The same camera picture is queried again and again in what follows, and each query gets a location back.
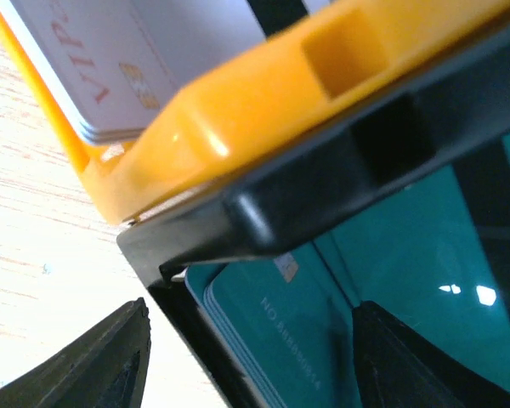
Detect yellow middle tray compartment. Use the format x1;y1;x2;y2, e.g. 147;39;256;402
0;1;510;224

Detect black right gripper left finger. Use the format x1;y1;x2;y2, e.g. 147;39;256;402
0;297;150;407

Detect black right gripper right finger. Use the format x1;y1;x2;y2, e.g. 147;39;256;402
352;301;510;407

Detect teal card stack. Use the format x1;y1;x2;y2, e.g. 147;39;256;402
185;134;510;407

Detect white card stack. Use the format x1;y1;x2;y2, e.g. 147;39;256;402
0;0;184;145

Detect black right tray compartment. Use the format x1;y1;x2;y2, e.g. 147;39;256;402
117;22;510;407

